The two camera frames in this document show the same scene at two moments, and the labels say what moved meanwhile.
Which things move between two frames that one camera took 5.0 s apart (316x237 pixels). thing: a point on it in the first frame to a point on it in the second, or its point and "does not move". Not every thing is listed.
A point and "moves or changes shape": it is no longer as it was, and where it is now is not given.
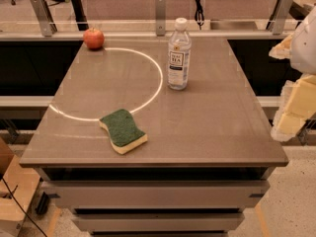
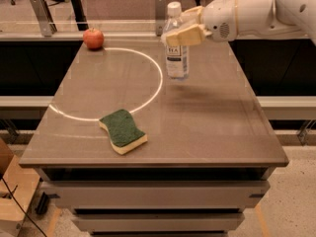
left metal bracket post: [47, 25] does not move
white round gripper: [305, 49] to [218, 19]
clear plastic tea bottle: [179, 50] moves or changes shape
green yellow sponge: [124, 134] does not move
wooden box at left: [22, 181] does not move
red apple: [94, 39] does not move
